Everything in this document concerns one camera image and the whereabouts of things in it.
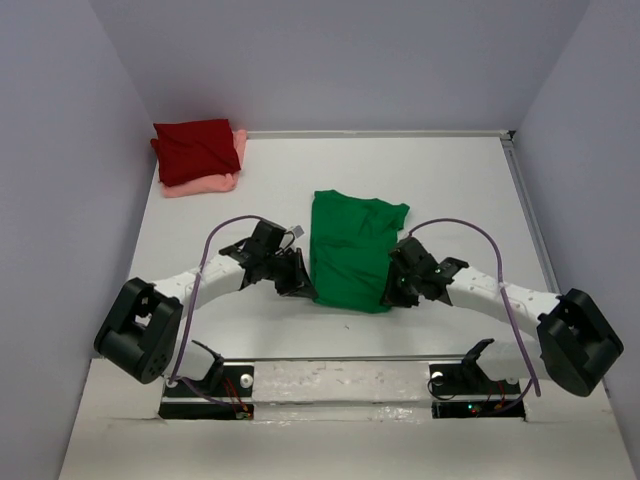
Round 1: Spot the green t-shirt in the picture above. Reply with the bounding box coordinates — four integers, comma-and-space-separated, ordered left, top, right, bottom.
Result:
309, 190, 410, 314

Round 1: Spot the folded dark red t-shirt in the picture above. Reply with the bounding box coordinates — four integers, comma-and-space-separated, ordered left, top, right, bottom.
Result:
150, 119, 241, 187

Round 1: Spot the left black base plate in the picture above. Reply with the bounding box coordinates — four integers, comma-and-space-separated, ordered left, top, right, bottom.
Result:
158, 362, 255, 421

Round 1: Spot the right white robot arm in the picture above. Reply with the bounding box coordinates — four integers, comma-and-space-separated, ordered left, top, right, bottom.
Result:
381, 237, 624, 397

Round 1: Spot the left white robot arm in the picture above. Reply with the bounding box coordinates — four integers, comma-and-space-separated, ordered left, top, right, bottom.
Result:
94, 217, 317, 398

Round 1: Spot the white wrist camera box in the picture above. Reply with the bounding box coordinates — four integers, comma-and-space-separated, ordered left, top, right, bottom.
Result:
289, 225, 305, 239

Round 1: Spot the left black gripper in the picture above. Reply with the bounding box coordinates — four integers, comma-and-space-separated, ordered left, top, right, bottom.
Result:
262, 248, 316, 299

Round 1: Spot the folded pink t-shirt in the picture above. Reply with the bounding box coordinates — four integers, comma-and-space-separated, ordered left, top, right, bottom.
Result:
161, 130, 248, 198

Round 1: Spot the white front cover board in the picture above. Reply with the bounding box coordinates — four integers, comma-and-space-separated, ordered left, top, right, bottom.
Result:
61, 360, 634, 479

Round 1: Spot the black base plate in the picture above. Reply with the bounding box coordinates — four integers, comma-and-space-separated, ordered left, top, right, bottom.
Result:
158, 362, 255, 421
426, 339, 526, 420

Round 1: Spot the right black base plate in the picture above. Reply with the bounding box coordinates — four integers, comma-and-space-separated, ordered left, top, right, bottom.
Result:
426, 339, 526, 420

